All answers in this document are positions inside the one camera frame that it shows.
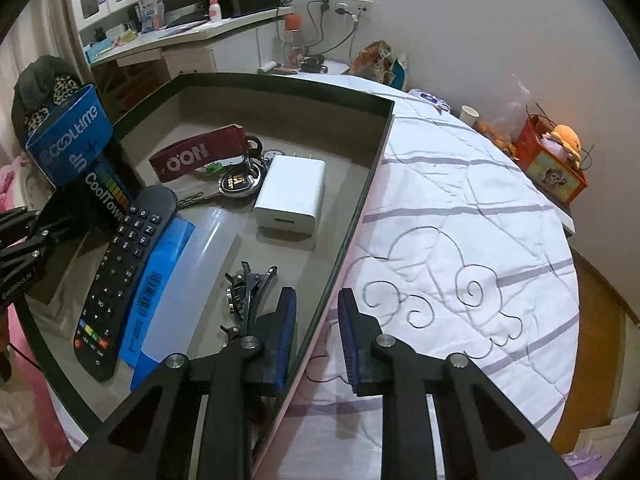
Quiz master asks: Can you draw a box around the pink storage box tray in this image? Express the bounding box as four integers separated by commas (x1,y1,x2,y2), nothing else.
13,71,396,466

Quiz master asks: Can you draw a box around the blue and black tumbler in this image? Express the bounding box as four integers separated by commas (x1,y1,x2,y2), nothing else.
26,84,142,234

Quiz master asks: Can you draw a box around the black remote control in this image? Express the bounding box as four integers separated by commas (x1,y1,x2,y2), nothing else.
73,184,178,382

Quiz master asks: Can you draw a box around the black hair clip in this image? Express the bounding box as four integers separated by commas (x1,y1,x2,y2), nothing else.
220,261,278,344

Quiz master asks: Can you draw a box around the translucent tube blue cap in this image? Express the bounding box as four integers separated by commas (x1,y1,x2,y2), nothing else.
130,208,244,390

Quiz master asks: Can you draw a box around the black office chair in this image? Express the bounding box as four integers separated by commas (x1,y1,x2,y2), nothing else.
11,55,82,148

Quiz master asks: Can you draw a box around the white charger adapter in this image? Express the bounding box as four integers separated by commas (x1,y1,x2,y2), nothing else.
253,155,326,235

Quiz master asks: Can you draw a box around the red decorated gift box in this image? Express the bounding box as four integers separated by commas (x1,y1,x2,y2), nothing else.
514,114,588,207

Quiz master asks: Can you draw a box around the white pink lotion bottle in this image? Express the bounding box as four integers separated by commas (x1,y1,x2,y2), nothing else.
208,0,222,23

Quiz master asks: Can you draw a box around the white desk with drawers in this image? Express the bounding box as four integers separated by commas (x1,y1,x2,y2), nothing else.
89,6,294,78

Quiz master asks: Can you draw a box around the orange plush toy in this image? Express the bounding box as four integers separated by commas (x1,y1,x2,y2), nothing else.
541,125,582,169

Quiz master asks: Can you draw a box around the white paper cup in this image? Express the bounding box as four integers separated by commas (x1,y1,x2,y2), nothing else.
459,105,480,127

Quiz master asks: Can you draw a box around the wet wipes pack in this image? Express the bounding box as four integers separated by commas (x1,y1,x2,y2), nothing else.
409,88,451,113

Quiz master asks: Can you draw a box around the bottle with red cap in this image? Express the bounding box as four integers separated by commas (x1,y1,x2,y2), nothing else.
283,13,305,68

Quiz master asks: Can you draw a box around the white bedside table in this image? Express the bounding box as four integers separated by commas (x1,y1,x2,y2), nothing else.
256,58,349,76

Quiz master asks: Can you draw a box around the snack bag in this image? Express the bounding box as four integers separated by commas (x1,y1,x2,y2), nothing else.
348,40,395,86

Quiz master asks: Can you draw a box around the red lanyard keychain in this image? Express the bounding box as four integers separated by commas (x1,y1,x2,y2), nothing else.
149,124,250,183

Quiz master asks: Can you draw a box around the white wall power strip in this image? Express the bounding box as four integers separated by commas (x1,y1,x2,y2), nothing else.
328,0,374,16

